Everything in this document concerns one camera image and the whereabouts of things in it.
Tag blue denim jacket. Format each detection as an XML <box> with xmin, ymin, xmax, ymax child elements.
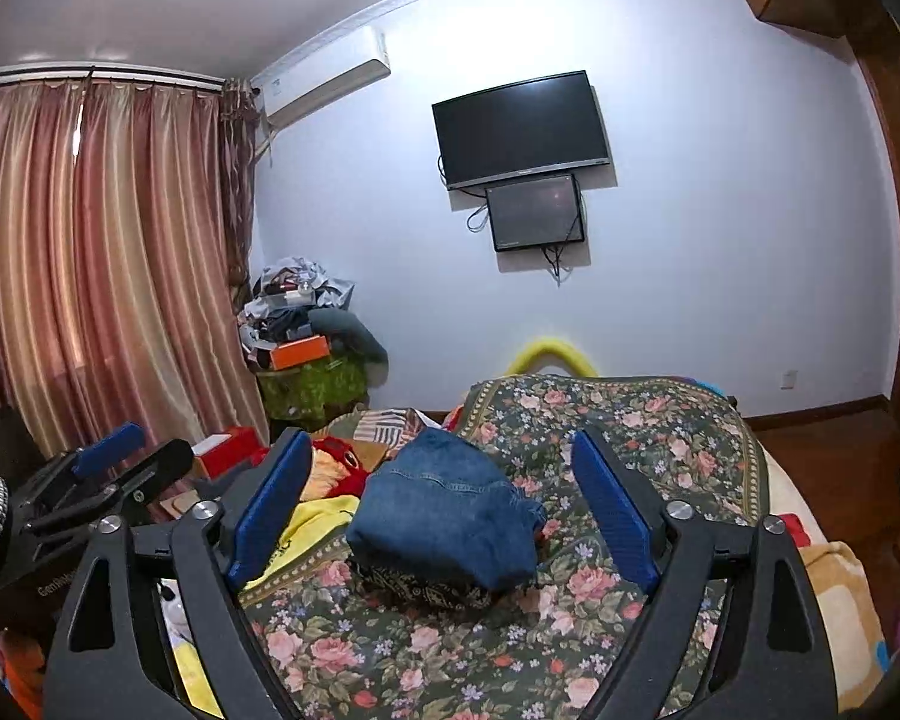
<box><xmin>346</xmin><ymin>427</ymin><xmax>546</xmax><ymax>592</ymax></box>

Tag red box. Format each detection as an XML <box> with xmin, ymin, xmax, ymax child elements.
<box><xmin>191</xmin><ymin>426</ymin><xmax>268</xmax><ymax>479</ymax></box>

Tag colourful fleece blanket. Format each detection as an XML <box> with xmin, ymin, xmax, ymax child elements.
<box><xmin>764</xmin><ymin>452</ymin><xmax>889</xmax><ymax>710</ymax></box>

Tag yellow garment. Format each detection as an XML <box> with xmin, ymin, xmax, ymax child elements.
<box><xmin>160</xmin><ymin>496</ymin><xmax>359</xmax><ymax>718</ymax></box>

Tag green floral covered box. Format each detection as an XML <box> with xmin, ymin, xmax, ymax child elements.
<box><xmin>256</xmin><ymin>353</ymin><xmax>368</xmax><ymax>431</ymax></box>

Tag orange box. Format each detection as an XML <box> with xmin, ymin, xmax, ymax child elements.
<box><xmin>269</xmin><ymin>335</ymin><xmax>329</xmax><ymax>371</ymax></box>

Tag red garment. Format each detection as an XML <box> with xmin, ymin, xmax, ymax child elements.
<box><xmin>301</xmin><ymin>436</ymin><xmax>368</xmax><ymax>502</ymax></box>

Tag pile of clutter in corner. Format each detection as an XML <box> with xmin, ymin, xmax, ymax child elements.
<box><xmin>237</xmin><ymin>257</ymin><xmax>388</xmax><ymax>372</ymax></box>

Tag floral green quilt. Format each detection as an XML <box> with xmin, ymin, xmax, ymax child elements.
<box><xmin>240</xmin><ymin>374</ymin><xmax>769</xmax><ymax>718</ymax></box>

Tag pink striped curtain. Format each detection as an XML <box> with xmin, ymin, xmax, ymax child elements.
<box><xmin>0</xmin><ymin>78</ymin><xmax>266</xmax><ymax>454</ymax></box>

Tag yellow curved tube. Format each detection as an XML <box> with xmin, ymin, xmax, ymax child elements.
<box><xmin>505</xmin><ymin>337</ymin><xmax>598</xmax><ymax>377</ymax></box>

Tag white air conditioner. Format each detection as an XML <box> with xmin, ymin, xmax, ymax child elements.
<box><xmin>255</xmin><ymin>26</ymin><xmax>391</xmax><ymax>130</ymax></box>

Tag white wall socket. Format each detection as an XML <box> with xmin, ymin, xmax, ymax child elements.
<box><xmin>781</xmin><ymin>369</ymin><xmax>798</xmax><ymax>390</ymax></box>

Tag small black wall monitor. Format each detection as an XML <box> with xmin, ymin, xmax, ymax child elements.
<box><xmin>486</xmin><ymin>174</ymin><xmax>585</xmax><ymax>252</ymax></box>

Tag black wall television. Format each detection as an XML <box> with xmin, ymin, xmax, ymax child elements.
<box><xmin>432</xmin><ymin>70</ymin><xmax>610</xmax><ymax>190</ymax></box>

